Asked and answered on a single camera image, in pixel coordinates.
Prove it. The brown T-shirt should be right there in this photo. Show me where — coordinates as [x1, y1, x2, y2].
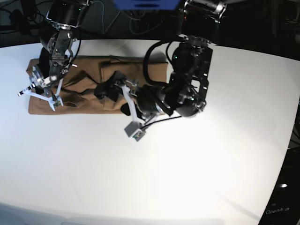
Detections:
[26, 55, 169, 116]

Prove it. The black OpenArm base plate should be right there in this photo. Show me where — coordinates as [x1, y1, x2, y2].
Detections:
[259, 131, 300, 225]

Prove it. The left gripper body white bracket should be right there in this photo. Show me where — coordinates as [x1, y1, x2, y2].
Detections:
[117, 80, 169, 141]

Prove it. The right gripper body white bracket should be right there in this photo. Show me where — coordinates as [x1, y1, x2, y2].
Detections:
[17, 64, 77, 112]

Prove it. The blue box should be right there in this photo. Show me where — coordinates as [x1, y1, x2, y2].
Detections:
[113, 0, 180, 10]

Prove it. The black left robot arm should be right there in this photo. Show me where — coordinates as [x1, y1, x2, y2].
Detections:
[94, 0, 227, 141]

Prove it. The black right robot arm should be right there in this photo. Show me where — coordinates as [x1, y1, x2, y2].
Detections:
[18, 0, 92, 110]

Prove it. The white cable on floor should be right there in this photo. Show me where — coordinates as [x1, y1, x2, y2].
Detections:
[89, 0, 122, 33]

